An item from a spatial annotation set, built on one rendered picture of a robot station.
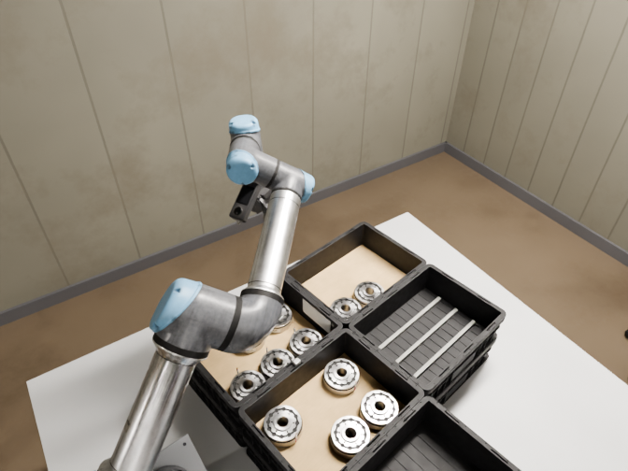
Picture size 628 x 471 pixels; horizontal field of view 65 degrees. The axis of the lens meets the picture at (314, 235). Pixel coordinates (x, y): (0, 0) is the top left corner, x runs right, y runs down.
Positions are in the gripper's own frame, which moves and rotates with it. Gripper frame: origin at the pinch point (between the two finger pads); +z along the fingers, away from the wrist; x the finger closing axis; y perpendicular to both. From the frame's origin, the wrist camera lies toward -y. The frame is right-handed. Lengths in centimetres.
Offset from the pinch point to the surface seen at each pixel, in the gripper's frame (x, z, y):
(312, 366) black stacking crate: -25.3, 27.7, -17.4
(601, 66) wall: -77, 24, 218
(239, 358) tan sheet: -2.6, 31.4, -22.2
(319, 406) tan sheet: -31, 33, -25
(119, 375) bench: 35, 41, -39
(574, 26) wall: -58, 8, 229
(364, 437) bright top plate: -46, 31, -28
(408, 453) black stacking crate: -57, 35, -25
